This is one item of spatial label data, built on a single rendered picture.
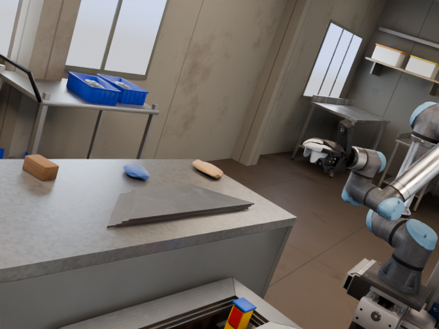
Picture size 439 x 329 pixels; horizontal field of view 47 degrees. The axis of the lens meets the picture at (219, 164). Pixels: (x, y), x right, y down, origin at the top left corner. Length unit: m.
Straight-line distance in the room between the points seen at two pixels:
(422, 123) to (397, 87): 8.26
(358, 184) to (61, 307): 1.00
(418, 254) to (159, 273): 0.90
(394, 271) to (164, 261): 0.83
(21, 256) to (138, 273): 0.40
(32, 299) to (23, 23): 2.59
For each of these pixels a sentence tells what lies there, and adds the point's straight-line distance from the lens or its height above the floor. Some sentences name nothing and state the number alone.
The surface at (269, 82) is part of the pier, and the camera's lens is 6.70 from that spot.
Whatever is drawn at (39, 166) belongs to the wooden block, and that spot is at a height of 1.09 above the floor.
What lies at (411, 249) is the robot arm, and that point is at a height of 1.19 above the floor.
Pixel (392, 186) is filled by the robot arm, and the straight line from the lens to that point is 1.72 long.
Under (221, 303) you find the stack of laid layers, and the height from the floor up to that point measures 0.84.
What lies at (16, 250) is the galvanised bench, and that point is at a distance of 1.33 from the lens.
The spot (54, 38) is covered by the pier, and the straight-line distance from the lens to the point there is 3.70.
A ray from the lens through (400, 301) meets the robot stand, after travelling 1.94.
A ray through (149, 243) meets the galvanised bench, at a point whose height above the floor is 1.05.
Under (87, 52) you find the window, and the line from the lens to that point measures 4.26.
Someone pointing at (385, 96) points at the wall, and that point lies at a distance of 10.22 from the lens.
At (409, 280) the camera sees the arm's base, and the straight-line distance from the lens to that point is 1.95.
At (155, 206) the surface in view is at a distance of 1.71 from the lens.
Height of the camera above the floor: 1.72
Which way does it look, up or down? 15 degrees down
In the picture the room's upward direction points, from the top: 19 degrees clockwise
